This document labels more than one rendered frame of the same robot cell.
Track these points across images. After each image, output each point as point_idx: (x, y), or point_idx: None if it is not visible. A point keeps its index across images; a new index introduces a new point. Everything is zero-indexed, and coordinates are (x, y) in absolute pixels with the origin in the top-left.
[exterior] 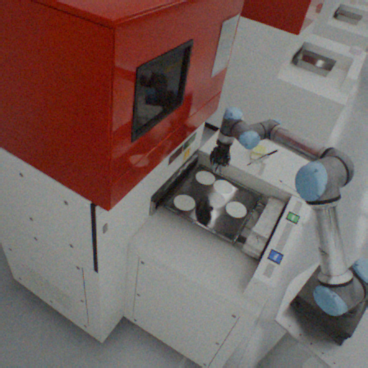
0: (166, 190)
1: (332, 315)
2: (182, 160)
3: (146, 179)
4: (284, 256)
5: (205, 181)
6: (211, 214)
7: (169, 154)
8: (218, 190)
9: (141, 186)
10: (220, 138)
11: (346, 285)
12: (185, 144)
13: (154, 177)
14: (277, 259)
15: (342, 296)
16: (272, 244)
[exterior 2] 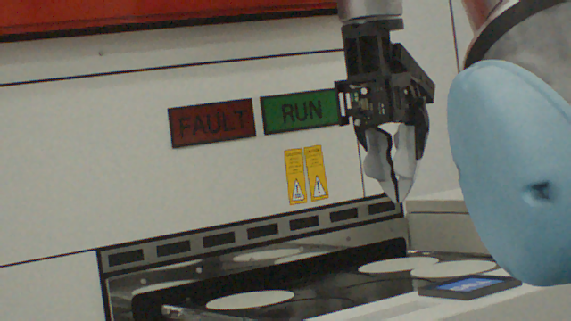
0: (192, 267)
1: (529, 237)
2: (286, 189)
3: (31, 129)
4: (527, 286)
5: (391, 267)
6: (328, 308)
7: (164, 96)
8: (423, 275)
9: (5, 143)
10: (338, 8)
11: (556, 4)
12: (267, 106)
13: (89, 152)
14: (467, 289)
15: (533, 65)
16: (492, 274)
